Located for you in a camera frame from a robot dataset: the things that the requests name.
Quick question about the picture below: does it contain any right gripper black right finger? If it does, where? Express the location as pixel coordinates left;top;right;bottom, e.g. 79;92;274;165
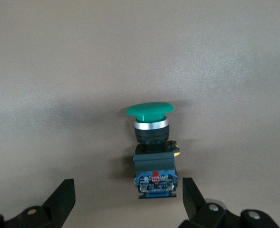
179;177;280;228

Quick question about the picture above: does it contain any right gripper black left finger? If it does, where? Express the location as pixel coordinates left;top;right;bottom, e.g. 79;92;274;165
0;179;76;228

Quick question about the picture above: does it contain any green mushroom push button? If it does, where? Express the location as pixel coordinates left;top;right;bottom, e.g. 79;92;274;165
126;102;181;199

